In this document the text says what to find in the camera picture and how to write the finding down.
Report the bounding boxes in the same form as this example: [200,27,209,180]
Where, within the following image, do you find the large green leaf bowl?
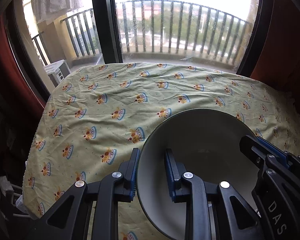
[136,109,258,239]

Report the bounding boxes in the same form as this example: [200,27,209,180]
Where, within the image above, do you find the red curtain right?
[250,0,300,114]

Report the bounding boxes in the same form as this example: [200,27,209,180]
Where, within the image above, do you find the red curtain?
[250,0,300,114]
[0,16,44,117]

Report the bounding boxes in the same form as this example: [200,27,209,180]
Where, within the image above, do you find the yellow patterned tablecloth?
[22,62,300,240]

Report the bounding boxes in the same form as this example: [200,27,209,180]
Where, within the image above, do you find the white outdoor air conditioner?
[44,60,71,87]

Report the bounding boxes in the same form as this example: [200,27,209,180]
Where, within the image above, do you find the balcony metal railing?
[28,0,253,68]

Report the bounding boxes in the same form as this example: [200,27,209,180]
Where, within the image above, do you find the red curtain left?
[0,16,44,117]

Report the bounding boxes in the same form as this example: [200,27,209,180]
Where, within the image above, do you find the black window frame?
[3,0,274,104]

